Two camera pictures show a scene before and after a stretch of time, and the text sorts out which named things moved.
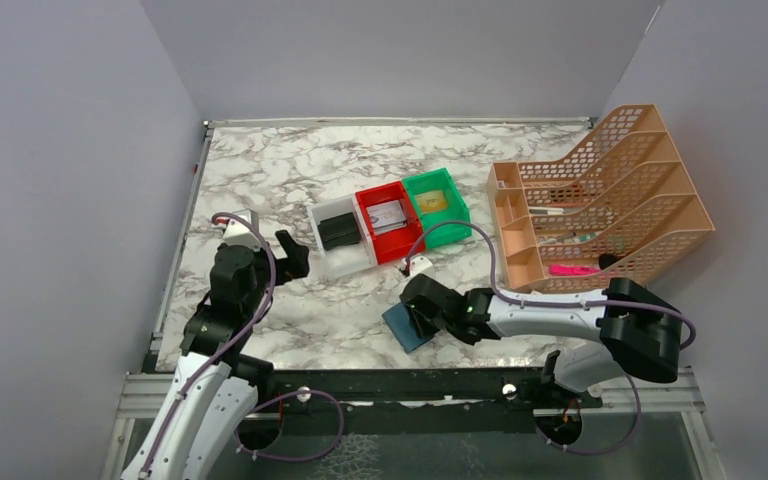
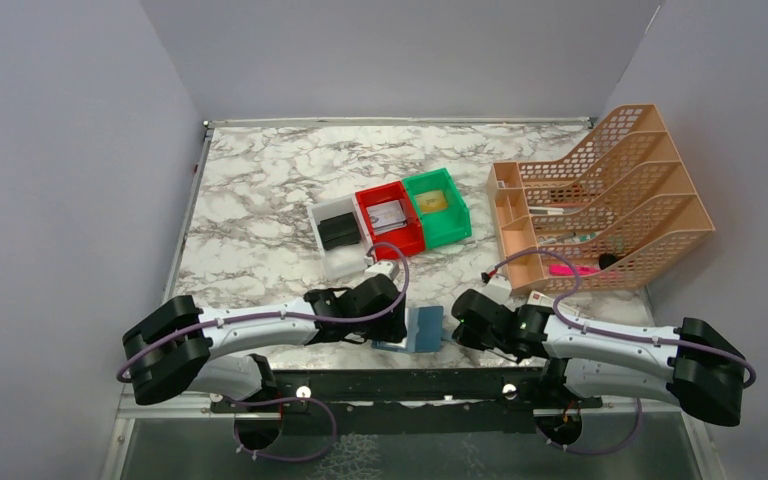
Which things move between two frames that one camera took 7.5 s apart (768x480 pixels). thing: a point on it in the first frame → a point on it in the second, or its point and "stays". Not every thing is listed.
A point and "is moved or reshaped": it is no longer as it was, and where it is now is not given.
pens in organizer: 570,237 stays
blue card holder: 399,322 is moved or reshaped
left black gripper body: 285,263 → 389,331
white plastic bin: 349,259 stays
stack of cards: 386,217 stays
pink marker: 571,270 stays
